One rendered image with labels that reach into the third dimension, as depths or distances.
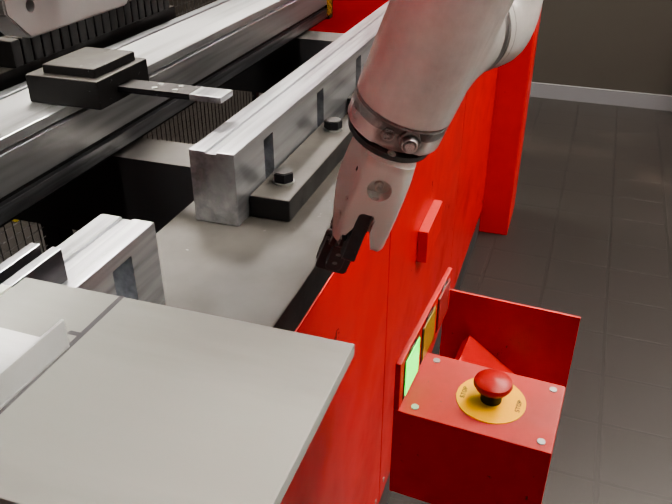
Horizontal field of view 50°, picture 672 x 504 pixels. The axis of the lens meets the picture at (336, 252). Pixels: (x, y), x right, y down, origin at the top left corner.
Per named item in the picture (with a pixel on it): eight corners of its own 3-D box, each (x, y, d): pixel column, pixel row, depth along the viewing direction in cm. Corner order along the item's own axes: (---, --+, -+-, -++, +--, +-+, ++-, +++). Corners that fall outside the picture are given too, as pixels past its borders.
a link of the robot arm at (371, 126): (455, 148, 57) (439, 176, 59) (447, 89, 63) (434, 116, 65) (355, 117, 56) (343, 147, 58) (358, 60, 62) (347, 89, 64)
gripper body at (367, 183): (439, 170, 58) (389, 262, 66) (433, 101, 65) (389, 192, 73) (351, 144, 57) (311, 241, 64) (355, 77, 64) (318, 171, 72)
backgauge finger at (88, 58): (206, 123, 88) (202, 83, 86) (29, 102, 95) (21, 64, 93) (247, 94, 98) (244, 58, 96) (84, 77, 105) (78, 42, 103)
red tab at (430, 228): (426, 263, 144) (428, 232, 140) (416, 261, 144) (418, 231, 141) (440, 229, 156) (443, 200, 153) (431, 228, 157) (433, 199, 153)
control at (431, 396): (534, 537, 75) (561, 406, 66) (388, 490, 80) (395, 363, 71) (560, 413, 91) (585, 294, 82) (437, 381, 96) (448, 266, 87)
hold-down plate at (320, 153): (290, 222, 89) (289, 201, 88) (250, 216, 91) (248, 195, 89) (359, 138, 114) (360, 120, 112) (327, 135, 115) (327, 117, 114)
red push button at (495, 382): (505, 421, 73) (509, 394, 72) (466, 411, 75) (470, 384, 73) (512, 397, 77) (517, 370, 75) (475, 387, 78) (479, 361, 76)
